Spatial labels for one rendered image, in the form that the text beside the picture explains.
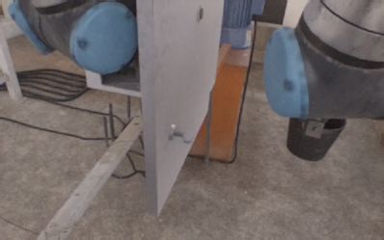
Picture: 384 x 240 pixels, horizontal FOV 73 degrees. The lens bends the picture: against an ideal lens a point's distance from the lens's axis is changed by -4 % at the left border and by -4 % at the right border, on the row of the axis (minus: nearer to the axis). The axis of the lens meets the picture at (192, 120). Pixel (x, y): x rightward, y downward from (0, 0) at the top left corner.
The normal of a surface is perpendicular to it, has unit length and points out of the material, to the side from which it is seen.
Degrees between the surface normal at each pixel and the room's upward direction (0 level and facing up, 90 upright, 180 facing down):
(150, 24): 90
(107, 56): 94
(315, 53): 101
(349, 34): 106
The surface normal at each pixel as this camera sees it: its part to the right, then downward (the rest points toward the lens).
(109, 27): 0.73, 0.47
